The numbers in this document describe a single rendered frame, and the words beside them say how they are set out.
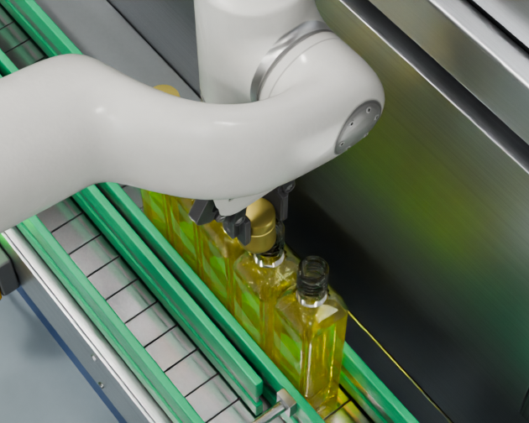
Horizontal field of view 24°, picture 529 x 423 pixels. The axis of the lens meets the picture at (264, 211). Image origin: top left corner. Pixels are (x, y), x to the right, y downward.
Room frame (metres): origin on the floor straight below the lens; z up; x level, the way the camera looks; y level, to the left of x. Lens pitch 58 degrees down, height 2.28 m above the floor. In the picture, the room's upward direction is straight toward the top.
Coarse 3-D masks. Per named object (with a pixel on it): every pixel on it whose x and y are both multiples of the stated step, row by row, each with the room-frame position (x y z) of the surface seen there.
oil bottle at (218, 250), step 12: (204, 228) 0.63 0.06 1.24; (216, 228) 0.63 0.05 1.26; (204, 240) 0.63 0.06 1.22; (216, 240) 0.62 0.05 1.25; (228, 240) 0.61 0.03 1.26; (204, 252) 0.63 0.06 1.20; (216, 252) 0.62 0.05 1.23; (228, 252) 0.61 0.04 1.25; (240, 252) 0.61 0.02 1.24; (204, 264) 0.64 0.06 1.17; (216, 264) 0.62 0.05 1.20; (228, 264) 0.60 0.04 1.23; (204, 276) 0.64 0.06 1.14; (216, 276) 0.62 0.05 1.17; (228, 276) 0.60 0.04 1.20; (216, 288) 0.62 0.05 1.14; (228, 288) 0.60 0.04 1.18; (228, 300) 0.60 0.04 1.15
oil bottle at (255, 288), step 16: (240, 256) 0.60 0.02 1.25; (288, 256) 0.59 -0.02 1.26; (240, 272) 0.58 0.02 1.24; (256, 272) 0.57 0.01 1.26; (272, 272) 0.57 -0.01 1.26; (288, 272) 0.58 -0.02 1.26; (240, 288) 0.58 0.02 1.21; (256, 288) 0.56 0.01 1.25; (272, 288) 0.56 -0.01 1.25; (240, 304) 0.58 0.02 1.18; (256, 304) 0.56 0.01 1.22; (272, 304) 0.56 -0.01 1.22; (240, 320) 0.58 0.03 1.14; (256, 320) 0.56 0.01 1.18; (272, 320) 0.56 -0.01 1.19; (256, 336) 0.56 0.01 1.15; (272, 336) 0.56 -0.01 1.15
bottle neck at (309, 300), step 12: (300, 264) 0.55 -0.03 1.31; (312, 264) 0.56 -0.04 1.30; (324, 264) 0.55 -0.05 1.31; (300, 276) 0.54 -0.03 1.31; (312, 276) 0.56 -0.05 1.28; (324, 276) 0.54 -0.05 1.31; (300, 288) 0.54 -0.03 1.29; (312, 288) 0.54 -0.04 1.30; (324, 288) 0.54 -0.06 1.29; (300, 300) 0.54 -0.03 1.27; (312, 300) 0.53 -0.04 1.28; (324, 300) 0.54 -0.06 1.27
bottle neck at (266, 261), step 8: (280, 224) 0.60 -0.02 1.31; (280, 232) 0.59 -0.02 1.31; (280, 240) 0.58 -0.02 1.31; (272, 248) 0.58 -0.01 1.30; (280, 248) 0.58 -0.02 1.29; (256, 256) 0.58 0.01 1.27; (264, 256) 0.58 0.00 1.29; (272, 256) 0.58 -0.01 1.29; (280, 256) 0.58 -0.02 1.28; (264, 264) 0.58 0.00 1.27; (272, 264) 0.58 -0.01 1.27
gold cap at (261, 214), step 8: (264, 200) 0.60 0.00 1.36; (248, 208) 0.59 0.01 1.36; (256, 208) 0.59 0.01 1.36; (264, 208) 0.59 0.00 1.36; (272, 208) 0.59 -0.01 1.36; (248, 216) 0.58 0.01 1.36; (256, 216) 0.58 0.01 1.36; (264, 216) 0.58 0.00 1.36; (272, 216) 0.58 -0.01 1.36; (256, 224) 0.57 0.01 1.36; (264, 224) 0.57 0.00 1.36; (272, 224) 0.57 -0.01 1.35; (256, 232) 0.57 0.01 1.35; (264, 232) 0.57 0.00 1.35; (272, 232) 0.57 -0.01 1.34; (256, 240) 0.57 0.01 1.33; (264, 240) 0.57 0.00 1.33; (272, 240) 0.57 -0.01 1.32; (248, 248) 0.57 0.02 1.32; (256, 248) 0.57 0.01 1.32; (264, 248) 0.57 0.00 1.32
